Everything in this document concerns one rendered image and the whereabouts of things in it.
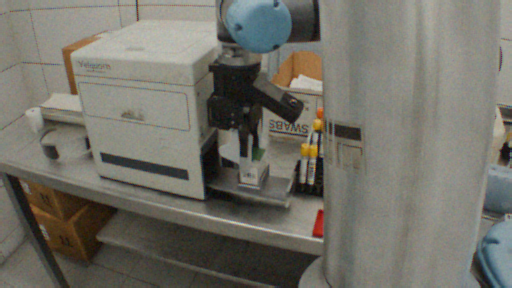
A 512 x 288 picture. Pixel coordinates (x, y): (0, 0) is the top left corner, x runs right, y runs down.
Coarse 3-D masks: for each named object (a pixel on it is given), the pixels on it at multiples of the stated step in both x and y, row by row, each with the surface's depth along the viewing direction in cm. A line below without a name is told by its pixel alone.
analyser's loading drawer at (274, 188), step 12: (204, 168) 79; (216, 168) 79; (228, 168) 79; (216, 180) 75; (228, 180) 75; (264, 180) 73; (276, 180) 75; (288, 180) 75; (240, 192) 72; (252, 192) 72; (264, 192) 72; (276, 192) 72; (288, 192) 69; (288, 204) 71
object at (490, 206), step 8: (496, 168) 67; (504, 168) 67; (488, 176) 67; (496, 176) 66; (504, 176) 65; (488, 184) 67; (496, 184) 67; (504, 184) 66; (488, 192) 68; (496, 192) 67; (504, 192) 66; (488, 200) 69; (496, 200) 68; (504, 200) 67; (488, 208) 70; (496, 208) 69; (504, 208) 68; (488, 216) 69; (496, 216) 68
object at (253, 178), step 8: (264, 152) 72; (256, 160) 70; (264, 160) 72; (240, 168) 71; (256, 168) 69; (264, 168) 73; (240, 176) 72; (248, 176) 71; (256, 176) 70; (248, 184) 72; (256, 184) 71
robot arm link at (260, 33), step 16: (224, 0) 50; (240, 0) 44; (256, 0) 42; (272, 0) 43; (288, 0) 46; (304, 0) 46; (224, 16) 49; (240, 16) 43; (256, 16) 43; (272, 16) 43; (288, 16) 44; (304, 16) 46; (240, 32) 44; (256, 32) 44; (272, 32) 44; (288, 32) 45; (304, 32) 48; (256, 48) 45; (272, 48) 46
